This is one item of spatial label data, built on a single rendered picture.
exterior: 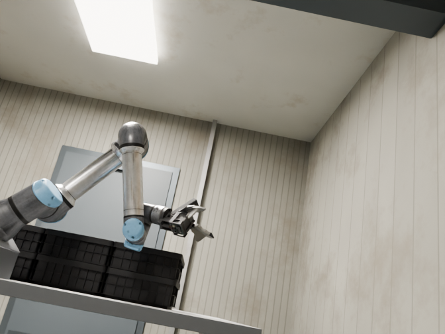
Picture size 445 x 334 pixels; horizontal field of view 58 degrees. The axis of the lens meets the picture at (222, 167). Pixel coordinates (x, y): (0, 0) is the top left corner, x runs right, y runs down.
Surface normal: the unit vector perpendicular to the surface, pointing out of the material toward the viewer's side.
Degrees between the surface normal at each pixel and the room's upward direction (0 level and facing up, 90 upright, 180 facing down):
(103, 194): 90
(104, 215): 90
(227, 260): 90
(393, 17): 180
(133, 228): 92
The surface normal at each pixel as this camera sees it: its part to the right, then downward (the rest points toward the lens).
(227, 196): 0.09, -0.33
